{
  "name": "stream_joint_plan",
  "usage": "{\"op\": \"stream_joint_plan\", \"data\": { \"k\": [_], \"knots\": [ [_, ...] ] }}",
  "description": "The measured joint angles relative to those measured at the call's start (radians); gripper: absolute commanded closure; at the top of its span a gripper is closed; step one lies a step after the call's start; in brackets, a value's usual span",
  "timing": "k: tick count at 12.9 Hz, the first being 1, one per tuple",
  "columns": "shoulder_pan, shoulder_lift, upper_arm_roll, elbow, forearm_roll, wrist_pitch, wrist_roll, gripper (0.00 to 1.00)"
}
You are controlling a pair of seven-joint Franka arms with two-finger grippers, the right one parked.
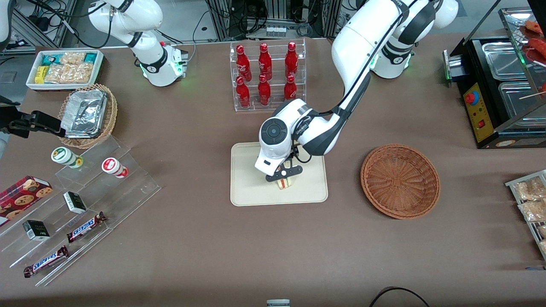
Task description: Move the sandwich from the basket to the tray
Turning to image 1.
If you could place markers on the white snack bin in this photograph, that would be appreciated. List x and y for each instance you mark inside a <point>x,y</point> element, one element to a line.
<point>32,83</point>

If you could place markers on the small grey device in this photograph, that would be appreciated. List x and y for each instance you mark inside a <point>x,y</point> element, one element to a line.
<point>278,303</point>

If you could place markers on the clear acrylic stepped display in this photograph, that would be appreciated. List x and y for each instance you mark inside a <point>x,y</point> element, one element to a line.
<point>128,189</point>

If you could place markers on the red lid cup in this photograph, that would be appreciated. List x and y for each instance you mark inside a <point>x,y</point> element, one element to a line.
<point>113,166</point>

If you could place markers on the yellow snack pack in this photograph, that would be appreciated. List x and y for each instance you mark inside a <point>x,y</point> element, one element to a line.
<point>40,74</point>

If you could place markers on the silver foil container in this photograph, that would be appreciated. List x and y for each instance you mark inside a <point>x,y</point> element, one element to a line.
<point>85,113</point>

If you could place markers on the Snickers chocolate bar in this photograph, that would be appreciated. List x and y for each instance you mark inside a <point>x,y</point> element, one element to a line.
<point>45,261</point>
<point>85,227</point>

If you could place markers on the light wicker basket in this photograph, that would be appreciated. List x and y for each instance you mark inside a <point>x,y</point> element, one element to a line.
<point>111,115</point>

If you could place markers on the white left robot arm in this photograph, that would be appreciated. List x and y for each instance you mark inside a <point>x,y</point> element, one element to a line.
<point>367,38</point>

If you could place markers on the wooden skewer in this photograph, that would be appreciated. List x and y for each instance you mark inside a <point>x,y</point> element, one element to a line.
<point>533,96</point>

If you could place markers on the clear cracker bag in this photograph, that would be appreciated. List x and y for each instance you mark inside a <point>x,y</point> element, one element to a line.
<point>72,57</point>
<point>68,73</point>

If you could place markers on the steel warmer pan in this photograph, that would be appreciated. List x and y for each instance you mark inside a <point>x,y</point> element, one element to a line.
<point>503,59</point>
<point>518,100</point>

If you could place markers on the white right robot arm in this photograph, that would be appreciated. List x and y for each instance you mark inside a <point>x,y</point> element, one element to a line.
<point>149,51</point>

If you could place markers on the black food warmer case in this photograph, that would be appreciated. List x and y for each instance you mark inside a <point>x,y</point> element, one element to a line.
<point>484,115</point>

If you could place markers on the clear acrylic bottle rack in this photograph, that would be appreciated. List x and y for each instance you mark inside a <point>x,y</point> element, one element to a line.
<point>277,96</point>

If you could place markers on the clear bag of snacks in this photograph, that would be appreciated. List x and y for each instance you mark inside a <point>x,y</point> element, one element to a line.
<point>533,211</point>
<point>531,189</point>

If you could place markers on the small black box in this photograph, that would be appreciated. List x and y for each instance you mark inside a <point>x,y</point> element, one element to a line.
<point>36,230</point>
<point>74,202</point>

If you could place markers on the red fried food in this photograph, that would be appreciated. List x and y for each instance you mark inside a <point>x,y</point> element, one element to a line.
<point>534,26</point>
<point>537,46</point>

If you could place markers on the teal snack pack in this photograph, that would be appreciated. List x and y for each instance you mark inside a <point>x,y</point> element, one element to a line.
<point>90,57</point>
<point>50,59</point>

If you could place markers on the green lid cup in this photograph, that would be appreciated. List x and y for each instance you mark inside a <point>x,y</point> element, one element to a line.
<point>64,155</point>

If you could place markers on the red cookie box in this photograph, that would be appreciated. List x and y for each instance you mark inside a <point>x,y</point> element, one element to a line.
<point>21,196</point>

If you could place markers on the red cola bottle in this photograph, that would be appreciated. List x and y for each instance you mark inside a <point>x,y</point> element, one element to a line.
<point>242,64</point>
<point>290,89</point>
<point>265,62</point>
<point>264,91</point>
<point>291,59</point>
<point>242,94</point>

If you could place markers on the beige plastic tray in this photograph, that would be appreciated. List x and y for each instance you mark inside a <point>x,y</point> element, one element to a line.
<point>247,187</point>

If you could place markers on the brown wicker basket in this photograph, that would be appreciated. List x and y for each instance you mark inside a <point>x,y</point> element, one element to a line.
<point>399,181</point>

